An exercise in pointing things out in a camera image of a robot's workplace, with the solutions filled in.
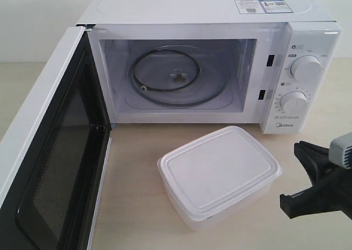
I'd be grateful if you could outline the white microwave door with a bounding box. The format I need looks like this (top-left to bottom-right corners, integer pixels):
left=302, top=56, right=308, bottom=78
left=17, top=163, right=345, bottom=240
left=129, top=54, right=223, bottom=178
left=1, top=26, right=111, bottom=249

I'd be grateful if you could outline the glass turntable plate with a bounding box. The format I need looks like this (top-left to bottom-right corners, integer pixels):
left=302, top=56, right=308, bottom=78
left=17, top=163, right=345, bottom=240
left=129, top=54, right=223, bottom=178
left=128, top=45, right=230, bottom=108

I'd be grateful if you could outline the black turntable roller ring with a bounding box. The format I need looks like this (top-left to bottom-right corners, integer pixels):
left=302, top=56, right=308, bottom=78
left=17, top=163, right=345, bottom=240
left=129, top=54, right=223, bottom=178
left=130, top=48, right=201, bottom=93

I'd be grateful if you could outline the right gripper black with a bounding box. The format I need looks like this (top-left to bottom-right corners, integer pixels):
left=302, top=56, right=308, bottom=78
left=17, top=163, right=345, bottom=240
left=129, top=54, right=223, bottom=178
left=279, top=141, right=351, bottom=216

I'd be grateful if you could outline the lower white timer knob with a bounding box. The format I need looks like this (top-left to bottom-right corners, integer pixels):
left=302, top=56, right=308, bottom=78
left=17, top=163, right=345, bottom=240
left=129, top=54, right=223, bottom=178
left=280, top=91, right=307, bottom=115

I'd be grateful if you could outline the warning label sticker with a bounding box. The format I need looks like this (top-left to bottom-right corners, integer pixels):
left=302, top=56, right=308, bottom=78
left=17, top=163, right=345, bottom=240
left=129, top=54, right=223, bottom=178
left=234, top=0, right=293, bottom=14

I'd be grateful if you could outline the white microwave oven body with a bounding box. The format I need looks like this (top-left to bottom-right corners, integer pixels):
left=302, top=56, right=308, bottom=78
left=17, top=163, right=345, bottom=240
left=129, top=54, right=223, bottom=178
left=78, top=0, right=342, bottom=134

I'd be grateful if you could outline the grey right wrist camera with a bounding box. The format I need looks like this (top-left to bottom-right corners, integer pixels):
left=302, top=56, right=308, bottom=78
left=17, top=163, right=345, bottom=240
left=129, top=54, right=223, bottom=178
left=328, top=132, right=351, bottom=170

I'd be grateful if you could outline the upper white power knob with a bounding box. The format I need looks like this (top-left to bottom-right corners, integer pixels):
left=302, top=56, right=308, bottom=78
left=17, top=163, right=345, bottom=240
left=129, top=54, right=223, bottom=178
left=290, top=55, right=322, bottom=81

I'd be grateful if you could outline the white plastic lidded container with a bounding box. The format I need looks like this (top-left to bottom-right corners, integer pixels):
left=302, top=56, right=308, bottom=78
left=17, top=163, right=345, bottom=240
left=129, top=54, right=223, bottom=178
left=157, top=126, right=282, bottom=230

